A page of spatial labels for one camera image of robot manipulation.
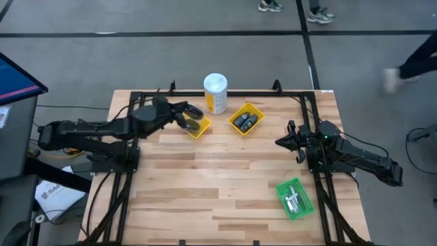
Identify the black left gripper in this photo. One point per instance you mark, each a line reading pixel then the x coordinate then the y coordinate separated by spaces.
pixel 160 112

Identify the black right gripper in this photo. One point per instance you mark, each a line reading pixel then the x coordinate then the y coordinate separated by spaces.
pixel 307 141

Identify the packaged dark grey roll-on deodorant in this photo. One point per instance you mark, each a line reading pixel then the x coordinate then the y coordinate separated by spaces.
pixel 241 119

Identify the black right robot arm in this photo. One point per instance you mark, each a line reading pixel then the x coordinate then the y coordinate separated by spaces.
pixel 362 155

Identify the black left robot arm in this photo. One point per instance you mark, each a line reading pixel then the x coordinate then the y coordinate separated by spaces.
pixel 95 128

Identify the yellow plastic basket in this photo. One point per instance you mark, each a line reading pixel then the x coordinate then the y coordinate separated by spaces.
pixel 248 106
pixel 205 124

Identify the white wipes canister yellow label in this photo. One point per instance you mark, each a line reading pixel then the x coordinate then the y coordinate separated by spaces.
pixel 215 92

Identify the green plastic basket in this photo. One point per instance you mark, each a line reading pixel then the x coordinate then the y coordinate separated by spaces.
pixel 304 211

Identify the person's white shoe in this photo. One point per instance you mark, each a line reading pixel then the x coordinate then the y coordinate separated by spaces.
pixel 392 80

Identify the person's grey shoe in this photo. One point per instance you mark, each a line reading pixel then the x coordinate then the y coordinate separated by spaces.
pixel 321 15
pixel 271 6

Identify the black stand foot bar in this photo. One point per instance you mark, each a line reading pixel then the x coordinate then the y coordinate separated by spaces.
pixel 58 174

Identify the white printed paper sheet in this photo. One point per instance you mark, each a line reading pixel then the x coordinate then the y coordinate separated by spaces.
pixel 56 200

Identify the person's leg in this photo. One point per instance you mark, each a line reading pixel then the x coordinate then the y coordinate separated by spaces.
pixel 420 61

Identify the black monitor blue screen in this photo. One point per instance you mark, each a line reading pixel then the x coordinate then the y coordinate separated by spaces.
pixel 17 82

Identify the grey cabinet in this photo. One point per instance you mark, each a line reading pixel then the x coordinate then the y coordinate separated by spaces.
pixel 17 150

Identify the white tape roll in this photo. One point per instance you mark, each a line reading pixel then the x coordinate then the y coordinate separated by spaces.
pixel 40 218

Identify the white label card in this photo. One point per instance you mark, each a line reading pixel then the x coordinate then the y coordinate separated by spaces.
pixel 4 118

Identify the black frame bracket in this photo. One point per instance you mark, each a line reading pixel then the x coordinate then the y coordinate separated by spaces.
pixel 277 86
pixel 172 88

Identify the black aluminium table frame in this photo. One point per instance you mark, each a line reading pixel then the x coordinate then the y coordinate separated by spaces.
pixel 266 93

